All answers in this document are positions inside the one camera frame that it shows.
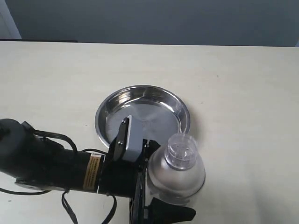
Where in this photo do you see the round stainless steel plate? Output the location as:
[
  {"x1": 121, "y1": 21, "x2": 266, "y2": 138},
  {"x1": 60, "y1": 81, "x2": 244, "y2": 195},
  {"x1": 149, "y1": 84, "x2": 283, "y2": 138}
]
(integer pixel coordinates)
[{"x1": 95, "y1": 85, "x2": 191, "y2": 147}]

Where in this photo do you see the clear plastic shaker bottle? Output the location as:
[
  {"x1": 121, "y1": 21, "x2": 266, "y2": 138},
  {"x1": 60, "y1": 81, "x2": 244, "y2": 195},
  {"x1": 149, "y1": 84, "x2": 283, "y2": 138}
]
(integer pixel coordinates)
[{"x1": 147, "y1": 133, "x2": 206, "y2": 206}]

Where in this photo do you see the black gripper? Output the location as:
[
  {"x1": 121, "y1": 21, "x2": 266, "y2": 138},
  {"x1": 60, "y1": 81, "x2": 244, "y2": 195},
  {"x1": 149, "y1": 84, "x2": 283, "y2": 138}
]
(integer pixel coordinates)
[{"x1": 98, "y1": 118, "x2": 196, "y2": 224}]

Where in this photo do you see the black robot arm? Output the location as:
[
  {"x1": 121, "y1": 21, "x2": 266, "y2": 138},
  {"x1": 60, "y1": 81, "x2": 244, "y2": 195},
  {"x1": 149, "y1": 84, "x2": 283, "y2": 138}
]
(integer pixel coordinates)
[{"x1": 0, "y1": 116, "x2": 196, "y2": 224}]

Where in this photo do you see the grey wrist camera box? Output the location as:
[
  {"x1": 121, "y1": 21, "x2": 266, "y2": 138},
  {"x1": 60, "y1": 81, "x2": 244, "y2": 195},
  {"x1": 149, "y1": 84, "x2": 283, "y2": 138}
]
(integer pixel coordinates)
[{"x1": 122, "y1": 115, "x2": 143, "y2": 162}]

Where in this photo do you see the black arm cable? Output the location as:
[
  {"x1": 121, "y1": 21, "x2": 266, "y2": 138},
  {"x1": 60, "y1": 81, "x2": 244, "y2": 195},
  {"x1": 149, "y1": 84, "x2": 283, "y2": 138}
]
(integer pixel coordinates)
[{"x1": 0, "y1": 130, "x2": 117, "y2": 224}]

